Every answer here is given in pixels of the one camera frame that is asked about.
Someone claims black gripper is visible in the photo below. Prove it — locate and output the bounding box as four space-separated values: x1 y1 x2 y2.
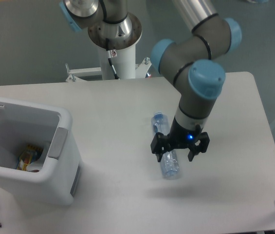
150 118 210 162

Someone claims clear plastic water bottle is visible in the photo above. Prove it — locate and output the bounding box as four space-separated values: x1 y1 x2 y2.
151 112 180 179

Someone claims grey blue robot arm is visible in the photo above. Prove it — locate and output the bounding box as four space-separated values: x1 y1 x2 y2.
59 0 242 160

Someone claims white trash can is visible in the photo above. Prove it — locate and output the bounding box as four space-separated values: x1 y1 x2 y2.
0 97 82 205

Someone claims colourful snack wrapper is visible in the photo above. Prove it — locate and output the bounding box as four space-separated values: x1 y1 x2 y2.
16 144 43 172

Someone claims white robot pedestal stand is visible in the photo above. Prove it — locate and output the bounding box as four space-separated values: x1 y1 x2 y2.
65 13 157 83

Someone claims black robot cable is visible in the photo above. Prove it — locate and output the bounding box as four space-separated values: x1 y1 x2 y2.
105 38 121 80

